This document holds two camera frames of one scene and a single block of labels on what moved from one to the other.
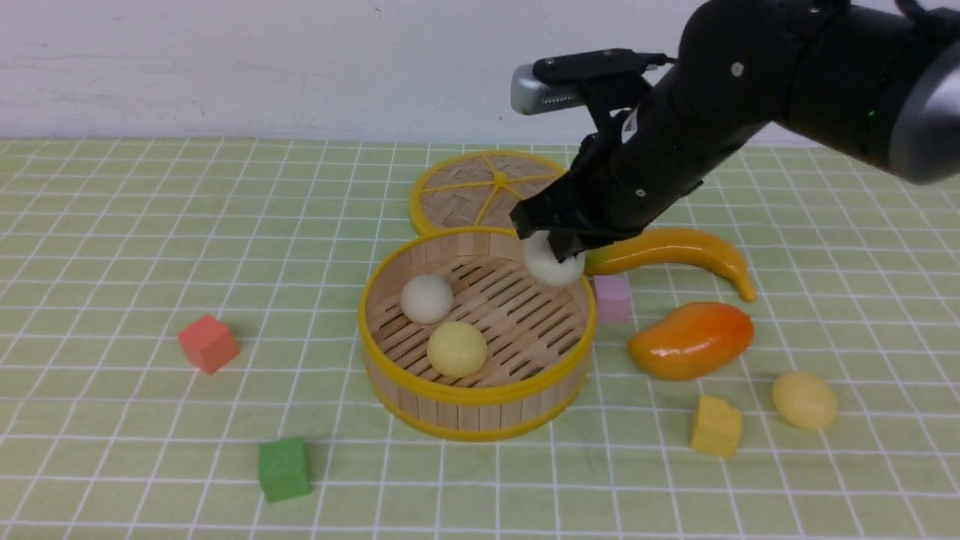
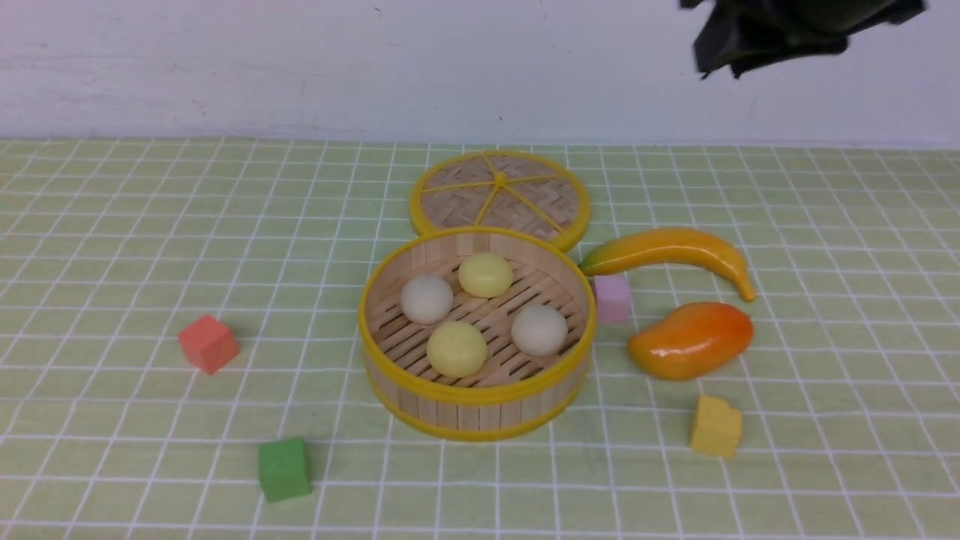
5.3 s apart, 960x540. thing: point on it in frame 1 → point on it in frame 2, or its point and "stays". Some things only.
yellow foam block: (717, 427) stays
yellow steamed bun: (805, 400) → (485, 275)
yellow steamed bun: (457, 349) stays
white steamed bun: (427, 299) stays
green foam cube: (284, 469) stays
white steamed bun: (543, 263) → (539, 330)
